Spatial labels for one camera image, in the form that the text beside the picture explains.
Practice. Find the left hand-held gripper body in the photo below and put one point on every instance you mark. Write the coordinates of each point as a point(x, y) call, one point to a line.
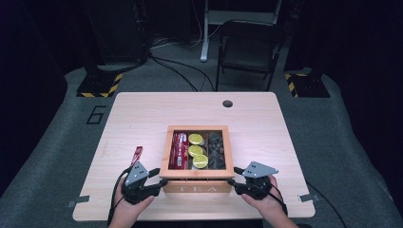
point(136, 183)

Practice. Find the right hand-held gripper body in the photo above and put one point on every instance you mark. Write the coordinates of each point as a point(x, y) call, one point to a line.
point(258, 180)

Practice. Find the wooden glass box lid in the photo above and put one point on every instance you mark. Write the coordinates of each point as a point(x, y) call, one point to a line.
point(164, 152)

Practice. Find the single red stick packet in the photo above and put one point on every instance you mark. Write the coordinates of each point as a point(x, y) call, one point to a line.
point(137, 155)

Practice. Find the person's right hand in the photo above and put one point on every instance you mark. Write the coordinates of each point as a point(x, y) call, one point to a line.
point(269, 204)

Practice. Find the person's left hand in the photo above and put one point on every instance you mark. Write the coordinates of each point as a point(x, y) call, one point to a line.
point(130, 210)

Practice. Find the pile of dark packets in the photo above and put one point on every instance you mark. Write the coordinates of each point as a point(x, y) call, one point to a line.
point(216, 148)

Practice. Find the bundle of red packets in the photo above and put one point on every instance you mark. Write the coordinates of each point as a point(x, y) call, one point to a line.
point(179, 148)

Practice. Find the yellow-green round capsule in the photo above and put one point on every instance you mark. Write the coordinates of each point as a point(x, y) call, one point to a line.
point(195, 138)
point(195, 150)
point(200, 161)

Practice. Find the round table grommet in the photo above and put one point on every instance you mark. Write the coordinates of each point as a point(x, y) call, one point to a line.
point(227, 104)

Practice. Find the black yellow striped base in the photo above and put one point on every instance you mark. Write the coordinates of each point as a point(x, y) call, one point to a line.
point(309, 85)
point(98, 85)

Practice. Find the black folding chair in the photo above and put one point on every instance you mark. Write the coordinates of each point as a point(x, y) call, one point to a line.
point(248, 53)

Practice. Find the white metal stand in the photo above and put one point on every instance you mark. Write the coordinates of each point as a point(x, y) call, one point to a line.
point(205, 41)

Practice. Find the black cabinet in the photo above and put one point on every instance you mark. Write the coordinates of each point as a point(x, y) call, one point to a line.
point(114, 31)

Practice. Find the grey metal table bracket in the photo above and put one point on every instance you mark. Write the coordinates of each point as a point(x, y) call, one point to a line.
point(79, 200)
point(309, 198)

